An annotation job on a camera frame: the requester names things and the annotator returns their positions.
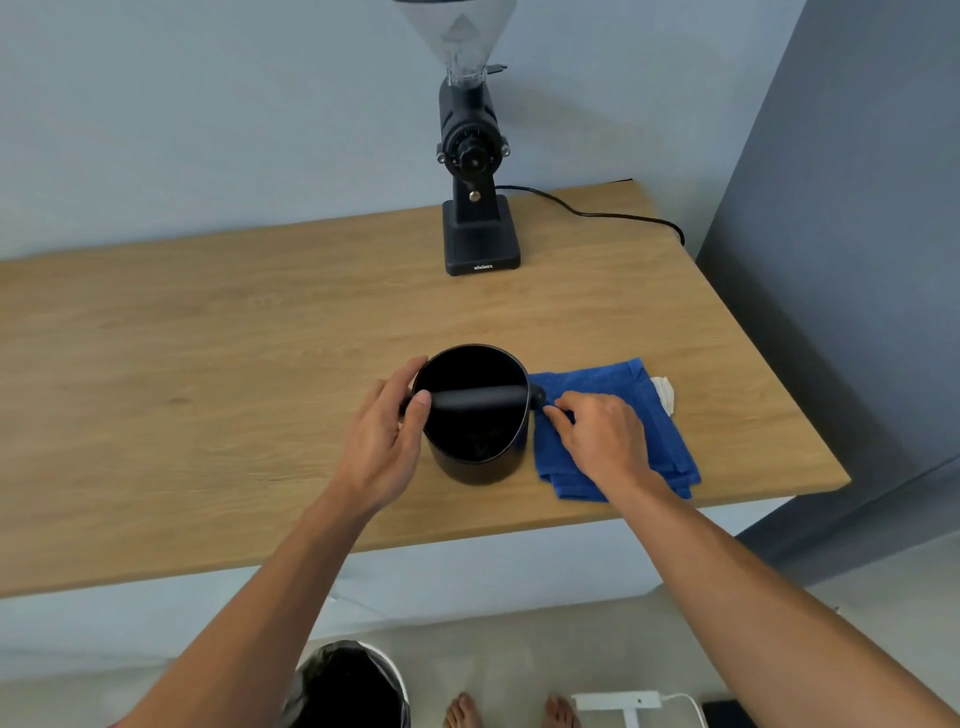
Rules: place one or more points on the person's right hand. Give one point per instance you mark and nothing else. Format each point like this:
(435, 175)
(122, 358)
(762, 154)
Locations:
(607, 442)

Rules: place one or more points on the person's left hand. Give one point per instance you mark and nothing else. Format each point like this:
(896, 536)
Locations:
(375, 450)

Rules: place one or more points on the person's right thumb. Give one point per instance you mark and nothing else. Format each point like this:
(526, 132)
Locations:
(559, 426)

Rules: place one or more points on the person's left thumb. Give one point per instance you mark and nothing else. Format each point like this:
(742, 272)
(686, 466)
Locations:
(416, 421)

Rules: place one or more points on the black knock box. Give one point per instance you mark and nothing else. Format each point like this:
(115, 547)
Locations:
(480, 442)

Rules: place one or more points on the black knock bar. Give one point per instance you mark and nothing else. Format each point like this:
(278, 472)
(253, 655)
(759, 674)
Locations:
(480, 398)

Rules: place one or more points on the person's right forearm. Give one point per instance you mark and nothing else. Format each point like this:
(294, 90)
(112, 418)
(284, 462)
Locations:
(750, 592)

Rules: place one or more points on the person's left forearm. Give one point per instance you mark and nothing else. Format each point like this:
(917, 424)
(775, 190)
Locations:
(262, 615)

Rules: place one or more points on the blue towel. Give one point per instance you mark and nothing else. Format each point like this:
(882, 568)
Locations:
(637, 397)

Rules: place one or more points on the black coffee grinder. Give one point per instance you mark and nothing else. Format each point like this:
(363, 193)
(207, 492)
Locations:
(480, 225)

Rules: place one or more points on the white bin with black bag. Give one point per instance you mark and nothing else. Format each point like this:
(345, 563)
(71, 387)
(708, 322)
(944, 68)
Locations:
(352, 690)

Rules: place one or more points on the person's right foot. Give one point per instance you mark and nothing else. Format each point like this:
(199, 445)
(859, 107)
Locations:
(561, 712)

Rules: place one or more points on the person's foot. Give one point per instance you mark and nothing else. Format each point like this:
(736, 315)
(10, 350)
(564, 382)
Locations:
(561, 712)
(462, 712)

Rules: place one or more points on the person's left foot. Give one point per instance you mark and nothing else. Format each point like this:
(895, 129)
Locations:
(462, 712)

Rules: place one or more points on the black flat device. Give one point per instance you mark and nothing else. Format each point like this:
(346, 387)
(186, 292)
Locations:
(721, 714)

